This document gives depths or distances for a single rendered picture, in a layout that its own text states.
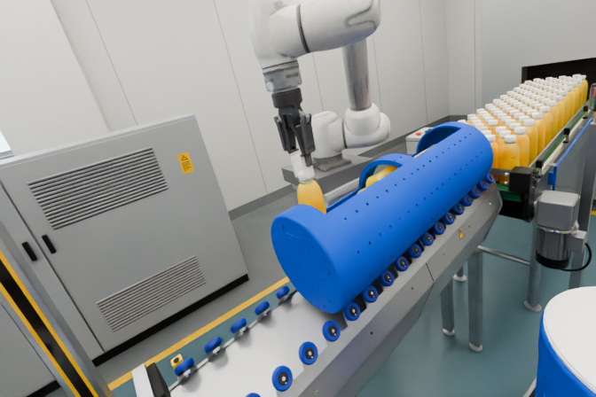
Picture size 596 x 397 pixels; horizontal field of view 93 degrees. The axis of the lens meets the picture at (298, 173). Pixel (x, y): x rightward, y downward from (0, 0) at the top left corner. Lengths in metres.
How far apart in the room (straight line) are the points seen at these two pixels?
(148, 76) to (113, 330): 2.25
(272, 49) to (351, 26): 0.17
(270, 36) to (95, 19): 2.84
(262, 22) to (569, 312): 0.82
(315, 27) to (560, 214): 1.24
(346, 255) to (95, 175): 1.71
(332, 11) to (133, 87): 2.84
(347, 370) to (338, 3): 0.83
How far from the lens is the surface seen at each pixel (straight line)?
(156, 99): 3.34
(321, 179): 1.31
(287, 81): 0.68
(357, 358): 0.86
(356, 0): 0.66
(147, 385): 0.70
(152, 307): 2.45
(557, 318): 0.75
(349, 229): 0.69
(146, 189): 2.11
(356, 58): 1.26
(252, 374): 0.81
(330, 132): 1.38
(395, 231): 0.78
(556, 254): 1.65
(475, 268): 1.60
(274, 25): 0.68
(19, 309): 0.93
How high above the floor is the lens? 1.55
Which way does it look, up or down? 19 degrees down
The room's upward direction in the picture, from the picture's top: 13 degrees counter-clockwise
